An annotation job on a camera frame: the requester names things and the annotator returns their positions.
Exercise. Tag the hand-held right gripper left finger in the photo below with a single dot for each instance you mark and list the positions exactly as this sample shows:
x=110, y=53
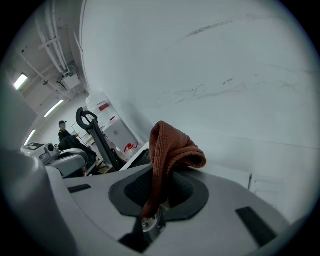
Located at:
x=95, y=197

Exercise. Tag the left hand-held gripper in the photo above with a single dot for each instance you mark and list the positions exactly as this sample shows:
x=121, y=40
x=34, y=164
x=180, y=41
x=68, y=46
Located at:
x=67, y=157

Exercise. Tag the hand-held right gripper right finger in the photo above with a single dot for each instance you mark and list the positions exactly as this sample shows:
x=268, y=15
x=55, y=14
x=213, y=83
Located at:
x=212, y=225

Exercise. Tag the brown cloth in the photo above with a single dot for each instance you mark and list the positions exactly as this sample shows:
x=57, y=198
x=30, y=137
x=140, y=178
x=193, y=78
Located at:
x=170, y=150

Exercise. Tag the black draped jacket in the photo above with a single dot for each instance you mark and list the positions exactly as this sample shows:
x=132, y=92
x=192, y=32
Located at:
x=75, y=146

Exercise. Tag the long ceiling light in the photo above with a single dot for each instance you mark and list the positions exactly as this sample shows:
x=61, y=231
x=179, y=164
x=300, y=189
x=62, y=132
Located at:
x=30, y=137
x=53, y=108

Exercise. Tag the plastic-wrapped bundle with red label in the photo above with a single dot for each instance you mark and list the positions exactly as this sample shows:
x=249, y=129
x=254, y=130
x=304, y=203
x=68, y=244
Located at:
x=100, y=106

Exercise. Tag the white ceiling junction box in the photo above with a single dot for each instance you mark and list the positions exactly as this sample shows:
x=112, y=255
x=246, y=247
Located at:
x=71, y=81

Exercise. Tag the short ceiling light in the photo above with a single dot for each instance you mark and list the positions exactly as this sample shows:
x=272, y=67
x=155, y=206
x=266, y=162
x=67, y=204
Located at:
x=20, y=81

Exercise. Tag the white ceiling pipes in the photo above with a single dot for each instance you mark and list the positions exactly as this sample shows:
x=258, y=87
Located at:
x=53, y=37

